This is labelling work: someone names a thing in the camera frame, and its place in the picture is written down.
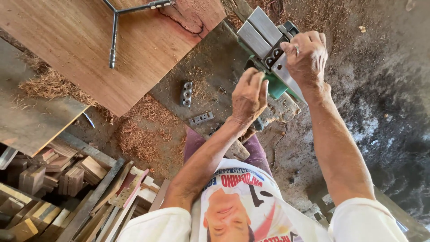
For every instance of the metal clamp plate with bolts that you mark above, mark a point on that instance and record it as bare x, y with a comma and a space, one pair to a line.
186, 94

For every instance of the person's left hand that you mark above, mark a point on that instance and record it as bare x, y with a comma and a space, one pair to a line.
247, 100

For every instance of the flat slotted metal plate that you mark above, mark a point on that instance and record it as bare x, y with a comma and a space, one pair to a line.
201, 118

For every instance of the purple shorts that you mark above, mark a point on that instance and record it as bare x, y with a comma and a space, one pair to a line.
257, 151

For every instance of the white printed shirt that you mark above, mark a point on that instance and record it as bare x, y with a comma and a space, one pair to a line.
242, 208

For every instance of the grey plywood board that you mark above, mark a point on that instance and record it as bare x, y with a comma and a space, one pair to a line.
30, 117

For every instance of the steel Y-shaped socket wrench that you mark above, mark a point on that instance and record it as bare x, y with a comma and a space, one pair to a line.
114, 37

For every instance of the thin blue strip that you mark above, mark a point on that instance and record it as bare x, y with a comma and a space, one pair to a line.
89, 119

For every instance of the green electric hand planer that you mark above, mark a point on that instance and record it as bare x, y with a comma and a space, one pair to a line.
260, 32

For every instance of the reddish wooden board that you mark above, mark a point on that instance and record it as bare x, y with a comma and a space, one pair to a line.
100, 50

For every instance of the heap of wood offcuts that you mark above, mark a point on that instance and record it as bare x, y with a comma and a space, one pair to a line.
67, 195

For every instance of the pile of wood shavings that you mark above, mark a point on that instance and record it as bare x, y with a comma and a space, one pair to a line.
144, 127

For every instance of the person's right hand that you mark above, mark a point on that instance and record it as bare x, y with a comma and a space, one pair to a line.
309, 64

